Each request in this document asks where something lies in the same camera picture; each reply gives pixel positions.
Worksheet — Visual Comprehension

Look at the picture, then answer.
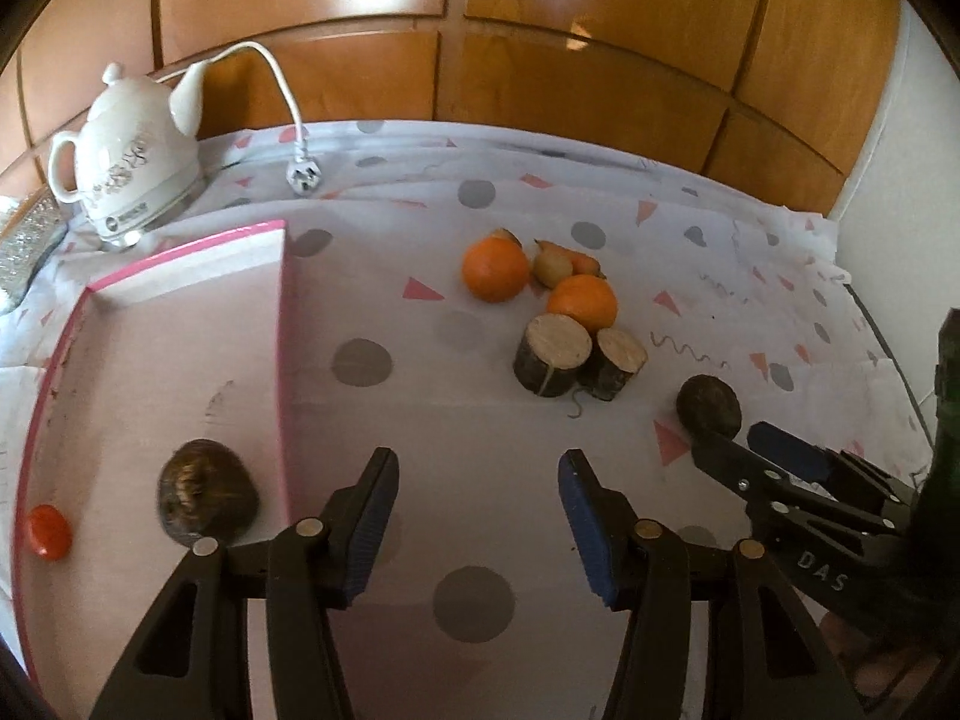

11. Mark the small orange carrot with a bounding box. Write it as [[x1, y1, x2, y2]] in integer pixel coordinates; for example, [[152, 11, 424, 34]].
[[535, 239, 604, 278]]

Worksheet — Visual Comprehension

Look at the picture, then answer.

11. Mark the white power cord with plug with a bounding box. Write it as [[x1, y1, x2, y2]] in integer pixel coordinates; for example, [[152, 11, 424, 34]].
[[152, 39, 324, 197]]

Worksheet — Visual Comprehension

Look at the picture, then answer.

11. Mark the yellow-green small fruit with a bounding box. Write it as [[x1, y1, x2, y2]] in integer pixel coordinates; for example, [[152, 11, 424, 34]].
[[530, 247, 574, 289]]

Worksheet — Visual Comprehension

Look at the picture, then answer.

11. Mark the pink-rimmed white tray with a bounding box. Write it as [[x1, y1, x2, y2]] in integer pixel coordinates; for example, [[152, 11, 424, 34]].
[[11, 220, 291, 718]]

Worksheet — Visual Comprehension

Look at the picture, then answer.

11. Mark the wooden wall cabinet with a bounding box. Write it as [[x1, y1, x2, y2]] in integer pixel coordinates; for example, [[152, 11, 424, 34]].
[[2, 0, 905, 213]]

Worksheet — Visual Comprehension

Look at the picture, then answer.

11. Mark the small wooden log piece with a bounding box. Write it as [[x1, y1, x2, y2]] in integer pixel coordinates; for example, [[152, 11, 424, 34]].
[[579, 327, 647, 401]]

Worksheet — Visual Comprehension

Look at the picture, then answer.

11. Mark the glittery silver box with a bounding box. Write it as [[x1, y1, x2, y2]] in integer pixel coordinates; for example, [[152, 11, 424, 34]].
[[0, 184, 67, 314]]

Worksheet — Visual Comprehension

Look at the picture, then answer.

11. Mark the orange fruit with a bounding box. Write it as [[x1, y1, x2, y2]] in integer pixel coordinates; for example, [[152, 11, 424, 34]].
[[460, 236, 530, 304], [545, 275, 619, 333]]

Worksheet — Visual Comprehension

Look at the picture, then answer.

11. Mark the dark avocado in tray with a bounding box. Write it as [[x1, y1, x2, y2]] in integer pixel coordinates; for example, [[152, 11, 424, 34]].
[[156, 439, 260, 546]]

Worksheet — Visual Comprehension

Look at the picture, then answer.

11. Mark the orange fruit back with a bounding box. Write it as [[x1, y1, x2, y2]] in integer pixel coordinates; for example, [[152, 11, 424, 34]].
[[460, 236, 530, 304]]

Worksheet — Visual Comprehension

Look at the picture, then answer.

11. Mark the orange fruit front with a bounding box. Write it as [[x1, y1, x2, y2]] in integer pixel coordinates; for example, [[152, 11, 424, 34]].
[[545, 275, 619, 333]]

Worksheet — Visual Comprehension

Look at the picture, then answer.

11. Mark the dark avocado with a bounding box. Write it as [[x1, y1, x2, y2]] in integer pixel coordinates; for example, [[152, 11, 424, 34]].
[[156, 439, 260, 546], [675, 374, 742, 439]]

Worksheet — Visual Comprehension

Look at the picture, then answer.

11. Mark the patterned white tablecloth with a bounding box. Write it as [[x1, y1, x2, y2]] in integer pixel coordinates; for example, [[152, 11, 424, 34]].
[[2, 122, 931, 718]]

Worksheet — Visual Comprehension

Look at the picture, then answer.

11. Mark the large wooden log piece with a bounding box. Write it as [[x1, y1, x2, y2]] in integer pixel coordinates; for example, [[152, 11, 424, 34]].
[[512, 314, 592, 398]]

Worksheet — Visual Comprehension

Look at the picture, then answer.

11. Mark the small red tomato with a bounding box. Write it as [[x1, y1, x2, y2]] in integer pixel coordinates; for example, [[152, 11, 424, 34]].
[[26, 504, 73, 562]]

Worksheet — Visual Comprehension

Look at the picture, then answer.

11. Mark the white ceramic electric kettle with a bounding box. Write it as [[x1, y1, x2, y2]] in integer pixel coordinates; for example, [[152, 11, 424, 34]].
[[47, 60, 208, 249]]

